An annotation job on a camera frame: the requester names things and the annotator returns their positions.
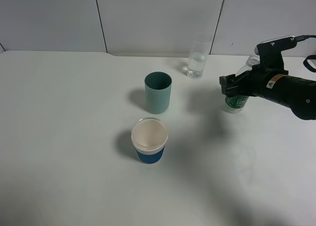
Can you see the white cup with blue sleeve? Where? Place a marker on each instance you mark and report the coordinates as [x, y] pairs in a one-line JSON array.
[[149, 137]]

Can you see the teal plastic cup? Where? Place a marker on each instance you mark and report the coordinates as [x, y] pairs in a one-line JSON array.
[[157, 92]]

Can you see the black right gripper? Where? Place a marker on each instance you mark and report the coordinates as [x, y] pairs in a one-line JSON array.
[[277, 86]]

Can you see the tall clear drinking glass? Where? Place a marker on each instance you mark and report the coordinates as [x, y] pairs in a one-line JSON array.
[[199, 51]]

